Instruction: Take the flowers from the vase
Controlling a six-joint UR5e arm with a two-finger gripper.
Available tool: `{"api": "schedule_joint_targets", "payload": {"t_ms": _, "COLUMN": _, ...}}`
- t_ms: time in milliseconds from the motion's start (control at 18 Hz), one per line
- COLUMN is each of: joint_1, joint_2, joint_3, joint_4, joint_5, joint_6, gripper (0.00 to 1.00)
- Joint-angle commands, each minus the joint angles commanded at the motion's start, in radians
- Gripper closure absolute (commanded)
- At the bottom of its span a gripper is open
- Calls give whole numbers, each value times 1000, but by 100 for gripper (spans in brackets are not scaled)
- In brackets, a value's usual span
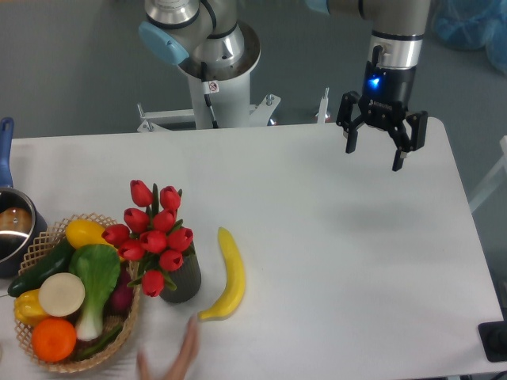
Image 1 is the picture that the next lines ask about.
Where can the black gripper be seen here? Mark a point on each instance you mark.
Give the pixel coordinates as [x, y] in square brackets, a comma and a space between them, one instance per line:
[383, 104]

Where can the red tulip bouquet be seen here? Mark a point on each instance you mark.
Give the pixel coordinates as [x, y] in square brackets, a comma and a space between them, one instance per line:
[152, 236]

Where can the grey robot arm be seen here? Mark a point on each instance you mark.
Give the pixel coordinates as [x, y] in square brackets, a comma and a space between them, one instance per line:
[217, 52]

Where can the dark grey ribbed vase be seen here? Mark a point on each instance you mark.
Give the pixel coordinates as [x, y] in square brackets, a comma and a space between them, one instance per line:
[187, 279]

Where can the blurred human hand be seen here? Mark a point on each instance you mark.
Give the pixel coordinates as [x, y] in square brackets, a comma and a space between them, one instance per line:
[183, 361]

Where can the blue plastic bag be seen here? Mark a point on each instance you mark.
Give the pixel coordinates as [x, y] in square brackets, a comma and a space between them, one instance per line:
[472, 26]

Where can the yellow plastic banana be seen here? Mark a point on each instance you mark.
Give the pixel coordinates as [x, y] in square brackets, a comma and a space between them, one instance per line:
[230, 299]

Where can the black device at table edge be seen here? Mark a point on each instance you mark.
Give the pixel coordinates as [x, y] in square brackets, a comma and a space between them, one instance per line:
[493, 337]

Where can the purple red onion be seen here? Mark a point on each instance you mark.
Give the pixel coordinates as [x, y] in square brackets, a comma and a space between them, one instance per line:
[121, 299]

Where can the green bok choy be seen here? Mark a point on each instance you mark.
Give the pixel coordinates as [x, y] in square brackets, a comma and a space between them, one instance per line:
[98, 267]

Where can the yellow squash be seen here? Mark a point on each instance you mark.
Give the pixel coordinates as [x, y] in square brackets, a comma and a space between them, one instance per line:
[81, 232]

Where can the green chili pepper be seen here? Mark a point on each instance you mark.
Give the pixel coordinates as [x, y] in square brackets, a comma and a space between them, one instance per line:
[100, 345]

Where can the dark green cucumber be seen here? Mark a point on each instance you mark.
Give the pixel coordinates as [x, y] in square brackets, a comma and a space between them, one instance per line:
[56, 261]

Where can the white round radish slice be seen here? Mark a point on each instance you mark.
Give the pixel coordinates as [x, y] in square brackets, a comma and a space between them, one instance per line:
[61, 294]

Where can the woven wicker basket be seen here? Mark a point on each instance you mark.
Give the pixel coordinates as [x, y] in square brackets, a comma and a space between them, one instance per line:
[41, 246]

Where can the orange fruit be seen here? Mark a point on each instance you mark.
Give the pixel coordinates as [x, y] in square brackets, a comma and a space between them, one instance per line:
[53, 340]

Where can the yellow bell pepper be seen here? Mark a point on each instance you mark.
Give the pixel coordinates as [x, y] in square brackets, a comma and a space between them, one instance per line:
[27, 308]

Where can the white frame at right edge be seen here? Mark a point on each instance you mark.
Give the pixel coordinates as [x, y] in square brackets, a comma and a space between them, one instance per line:
[490, 182]

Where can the blue saucepan with handle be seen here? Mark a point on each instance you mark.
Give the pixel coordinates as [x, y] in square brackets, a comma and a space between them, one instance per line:
[21, 222]

